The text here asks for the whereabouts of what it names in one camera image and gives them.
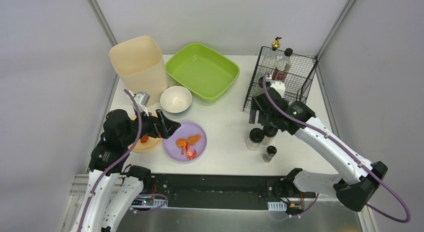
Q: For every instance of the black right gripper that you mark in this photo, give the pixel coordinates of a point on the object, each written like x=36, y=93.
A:
x=261, y=103

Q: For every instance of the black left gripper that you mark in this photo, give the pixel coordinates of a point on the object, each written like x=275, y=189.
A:
x=157, y=124

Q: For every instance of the speckled seasoning shaker bottle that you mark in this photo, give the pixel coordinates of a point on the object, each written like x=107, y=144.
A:
x=255, y=138

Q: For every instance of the black-cap shaker bottle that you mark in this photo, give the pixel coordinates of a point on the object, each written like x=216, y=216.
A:
x=269, y=134

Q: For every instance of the clear oil bottle gold spout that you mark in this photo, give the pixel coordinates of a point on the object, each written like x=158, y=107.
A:
x=270, y=57

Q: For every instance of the dark vinegar bottle red label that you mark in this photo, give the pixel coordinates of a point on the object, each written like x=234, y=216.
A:
x=283, y=66

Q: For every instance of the white powder shaker bottle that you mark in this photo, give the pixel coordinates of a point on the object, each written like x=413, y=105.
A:
x=262, y=85

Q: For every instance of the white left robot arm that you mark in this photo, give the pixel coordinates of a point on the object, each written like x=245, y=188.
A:
x=98, y=212

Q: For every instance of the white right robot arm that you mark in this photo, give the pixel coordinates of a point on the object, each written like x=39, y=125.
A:
x=356, y=178

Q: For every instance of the purple plastic plate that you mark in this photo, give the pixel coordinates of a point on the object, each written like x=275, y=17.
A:
x=187, y=129

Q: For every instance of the yellow plastic plate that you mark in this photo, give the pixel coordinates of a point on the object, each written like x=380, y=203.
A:
x=149, y=145

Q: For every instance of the white ceramic bowl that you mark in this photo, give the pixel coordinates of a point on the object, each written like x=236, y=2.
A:
x=176, y=99

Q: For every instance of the orange chicken wing toy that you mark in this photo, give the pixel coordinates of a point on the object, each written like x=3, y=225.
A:
x=182, y=144

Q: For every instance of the brown food scraps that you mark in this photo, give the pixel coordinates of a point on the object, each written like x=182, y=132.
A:
x=144, y=139

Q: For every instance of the fried chicken nugget piece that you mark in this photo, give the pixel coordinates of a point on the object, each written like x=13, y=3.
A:
x=192, y=140

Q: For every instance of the red shrimp toy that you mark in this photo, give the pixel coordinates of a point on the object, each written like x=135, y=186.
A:
x=190, y=153

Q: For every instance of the small pepper jar black cap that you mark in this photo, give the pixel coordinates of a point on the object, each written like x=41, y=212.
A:
x=269, y=153

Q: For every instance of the green plastic tub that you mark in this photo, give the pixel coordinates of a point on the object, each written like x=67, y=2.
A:
x=203, y=71

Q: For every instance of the beige plastic bin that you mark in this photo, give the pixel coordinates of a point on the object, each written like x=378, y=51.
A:
x=140, y=65

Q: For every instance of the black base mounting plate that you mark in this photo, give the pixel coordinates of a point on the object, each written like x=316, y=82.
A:
x=223, y=191

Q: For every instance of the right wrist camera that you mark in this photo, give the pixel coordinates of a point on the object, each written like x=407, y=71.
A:
x=278, y=86

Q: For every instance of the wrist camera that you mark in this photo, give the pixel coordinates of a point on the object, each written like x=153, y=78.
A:
x=140, y=101
x=278, y=86

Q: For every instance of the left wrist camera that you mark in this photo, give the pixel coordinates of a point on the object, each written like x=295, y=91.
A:
x=140, y=101

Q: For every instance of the black wire basket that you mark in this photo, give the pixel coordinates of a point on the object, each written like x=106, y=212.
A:
x=297, y=81

